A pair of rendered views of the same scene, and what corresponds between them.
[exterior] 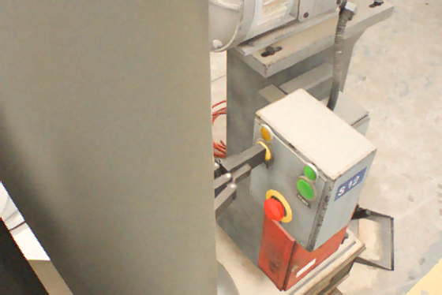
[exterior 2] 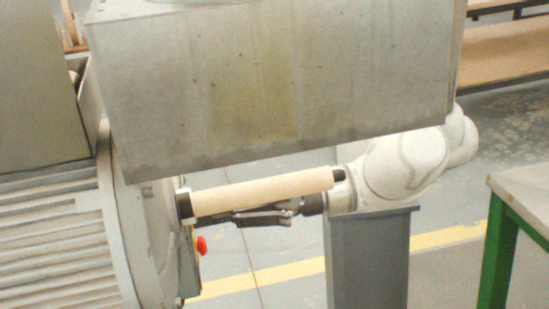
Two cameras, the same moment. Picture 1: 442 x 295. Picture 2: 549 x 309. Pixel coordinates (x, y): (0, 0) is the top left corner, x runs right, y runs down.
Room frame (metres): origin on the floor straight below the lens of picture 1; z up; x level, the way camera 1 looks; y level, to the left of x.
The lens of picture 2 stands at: (1.04, 0.44, 1.62)
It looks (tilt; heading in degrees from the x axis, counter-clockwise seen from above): 29 degrees down; 208
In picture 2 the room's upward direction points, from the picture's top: 6 degrees counter-clockwise
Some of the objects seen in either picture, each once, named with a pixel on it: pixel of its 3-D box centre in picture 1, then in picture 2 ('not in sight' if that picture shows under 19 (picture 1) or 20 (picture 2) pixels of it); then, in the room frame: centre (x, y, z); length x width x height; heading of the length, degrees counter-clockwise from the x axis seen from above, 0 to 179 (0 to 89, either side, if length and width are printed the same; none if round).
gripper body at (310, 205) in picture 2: not in sight; (295, 199); (0.32, 0.10, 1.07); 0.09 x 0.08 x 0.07; 127
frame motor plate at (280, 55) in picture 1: (294, 9); not in sight; (0.78, -0.14, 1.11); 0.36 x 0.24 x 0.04; 127
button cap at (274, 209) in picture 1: (278, 207); (196, 246); (0.40, -0.09, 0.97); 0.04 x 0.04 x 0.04; 37
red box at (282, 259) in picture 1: (309, 229); not in sight; (0.65, -0.24, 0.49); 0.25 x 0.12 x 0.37; 127
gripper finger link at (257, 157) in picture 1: (245, 164); not in sight; (0.41, -0.03, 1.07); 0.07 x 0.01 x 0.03; 127
